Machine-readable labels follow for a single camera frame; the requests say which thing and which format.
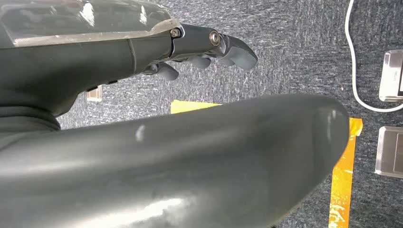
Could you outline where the ribbed grey left arm sleeve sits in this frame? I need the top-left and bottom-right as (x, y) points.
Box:
(0, 106), (61, 152)

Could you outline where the white cable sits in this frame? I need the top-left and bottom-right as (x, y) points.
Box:
(344, 0), (403, 114)

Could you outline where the yellow floor tape strip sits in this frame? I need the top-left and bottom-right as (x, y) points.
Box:
(328, 134), (358, 228)
(170, 99), (364, 137)

